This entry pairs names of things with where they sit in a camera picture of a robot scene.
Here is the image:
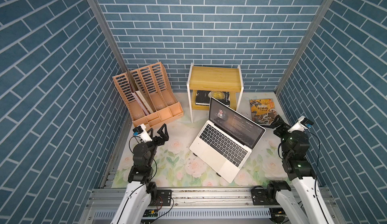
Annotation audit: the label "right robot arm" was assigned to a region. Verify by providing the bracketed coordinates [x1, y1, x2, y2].
[267, 115, 334, 224]

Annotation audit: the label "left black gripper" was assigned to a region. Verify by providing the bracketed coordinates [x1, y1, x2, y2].
[144, 124, 168, 168]

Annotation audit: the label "floral table mat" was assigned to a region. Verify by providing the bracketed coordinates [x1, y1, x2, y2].
[111, 111, 292, 188]

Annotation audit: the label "silver laptop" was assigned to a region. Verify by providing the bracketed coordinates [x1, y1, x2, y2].
[189, 98, 266, 183]

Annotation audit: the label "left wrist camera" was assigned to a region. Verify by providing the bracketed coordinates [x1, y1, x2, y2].
[133, 124, 152, 142]

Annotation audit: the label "small green circuit board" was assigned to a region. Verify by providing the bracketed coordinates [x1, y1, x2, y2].
[143, 209, 159, 219]

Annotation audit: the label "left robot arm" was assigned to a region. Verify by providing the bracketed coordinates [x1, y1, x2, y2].
[112, 124, 169, 224]

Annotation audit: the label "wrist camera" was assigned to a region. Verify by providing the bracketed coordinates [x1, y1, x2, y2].
[288, 116, 314, 133]
[133, 124, 152, 142]

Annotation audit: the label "colourful illustrated book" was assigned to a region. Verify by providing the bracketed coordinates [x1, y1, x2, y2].
[250, 99, 278, 126]

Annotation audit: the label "wooden white-framed shelf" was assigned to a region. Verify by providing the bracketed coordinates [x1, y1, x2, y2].
[186, 63, 244, 122]

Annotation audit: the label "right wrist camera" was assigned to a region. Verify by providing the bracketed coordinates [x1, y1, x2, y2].
[288, 116, 314, 133]

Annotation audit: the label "papers in organizer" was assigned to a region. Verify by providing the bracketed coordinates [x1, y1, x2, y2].
[132, 91, 154, 115]

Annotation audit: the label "black book on shelf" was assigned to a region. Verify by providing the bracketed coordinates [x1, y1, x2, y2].
[195, 91, 230, 107]

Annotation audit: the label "pink desk file organizer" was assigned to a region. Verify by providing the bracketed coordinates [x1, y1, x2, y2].
[112, 62, 183, 129]

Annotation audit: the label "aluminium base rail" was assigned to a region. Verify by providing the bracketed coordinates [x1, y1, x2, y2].
[80, 184, 344, 224]

